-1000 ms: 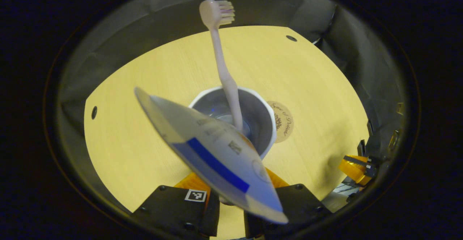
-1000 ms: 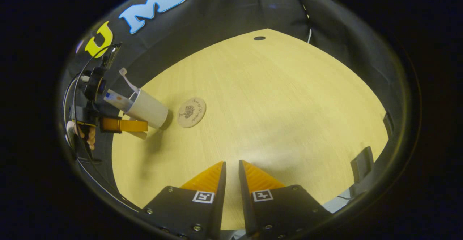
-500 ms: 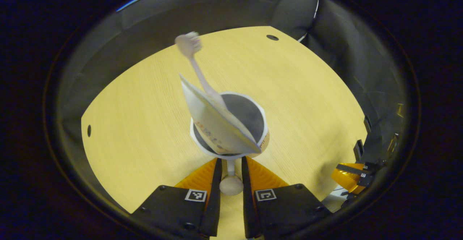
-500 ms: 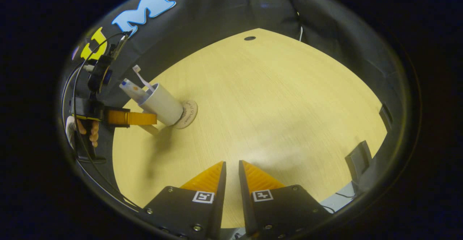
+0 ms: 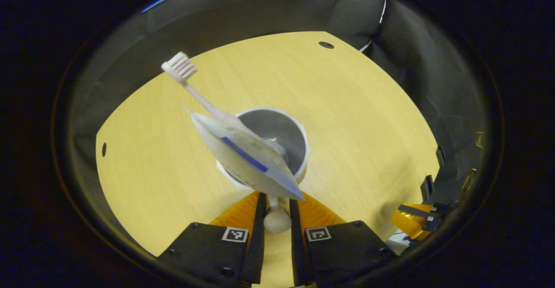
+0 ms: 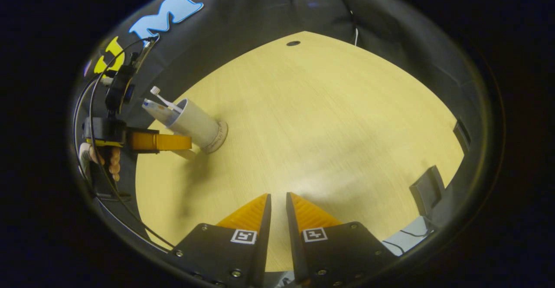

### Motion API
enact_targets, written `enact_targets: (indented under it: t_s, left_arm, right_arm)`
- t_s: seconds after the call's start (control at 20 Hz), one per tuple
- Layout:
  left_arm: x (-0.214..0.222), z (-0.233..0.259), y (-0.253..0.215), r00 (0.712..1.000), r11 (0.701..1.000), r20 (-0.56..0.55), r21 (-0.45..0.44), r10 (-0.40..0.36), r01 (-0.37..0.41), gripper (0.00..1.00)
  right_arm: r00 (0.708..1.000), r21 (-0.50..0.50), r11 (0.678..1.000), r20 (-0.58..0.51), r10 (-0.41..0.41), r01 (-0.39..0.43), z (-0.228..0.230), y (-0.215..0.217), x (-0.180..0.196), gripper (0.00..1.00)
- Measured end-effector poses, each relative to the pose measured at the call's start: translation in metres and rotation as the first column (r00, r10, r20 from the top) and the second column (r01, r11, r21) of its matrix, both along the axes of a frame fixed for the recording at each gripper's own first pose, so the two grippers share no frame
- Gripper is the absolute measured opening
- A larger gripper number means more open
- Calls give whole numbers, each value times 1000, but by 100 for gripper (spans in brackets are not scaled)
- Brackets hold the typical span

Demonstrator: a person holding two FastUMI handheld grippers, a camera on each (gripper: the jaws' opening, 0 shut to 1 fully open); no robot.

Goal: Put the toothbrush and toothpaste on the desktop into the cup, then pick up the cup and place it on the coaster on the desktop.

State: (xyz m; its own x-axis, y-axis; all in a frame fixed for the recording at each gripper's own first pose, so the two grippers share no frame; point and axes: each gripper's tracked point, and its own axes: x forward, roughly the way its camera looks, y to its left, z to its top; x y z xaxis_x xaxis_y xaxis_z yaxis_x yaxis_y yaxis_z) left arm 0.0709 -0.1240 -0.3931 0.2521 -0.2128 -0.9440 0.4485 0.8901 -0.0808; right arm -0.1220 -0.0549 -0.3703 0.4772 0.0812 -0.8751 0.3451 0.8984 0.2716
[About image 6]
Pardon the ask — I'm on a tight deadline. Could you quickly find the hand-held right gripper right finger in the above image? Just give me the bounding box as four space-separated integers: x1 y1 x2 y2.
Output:
285 192 398 286

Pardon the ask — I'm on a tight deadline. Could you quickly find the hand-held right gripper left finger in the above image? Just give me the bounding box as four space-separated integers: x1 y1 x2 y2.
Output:
169 193 272 288

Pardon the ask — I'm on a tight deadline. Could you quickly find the white cup with wooden handle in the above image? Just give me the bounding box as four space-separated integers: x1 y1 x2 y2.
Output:
167 98 222 152

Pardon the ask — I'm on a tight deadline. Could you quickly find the white orange toothpaste tube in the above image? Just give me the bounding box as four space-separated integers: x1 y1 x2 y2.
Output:
142 98 178 127

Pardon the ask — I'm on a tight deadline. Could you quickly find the white toothbrush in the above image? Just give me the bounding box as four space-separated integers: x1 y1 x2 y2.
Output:
150 86 183 114

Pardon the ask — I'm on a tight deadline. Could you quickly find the light wooden desktop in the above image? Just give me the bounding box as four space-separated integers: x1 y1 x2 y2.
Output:
135 31 464 273

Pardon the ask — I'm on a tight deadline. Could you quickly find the black cable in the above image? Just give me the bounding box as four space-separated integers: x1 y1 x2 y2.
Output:
73 36 176 249

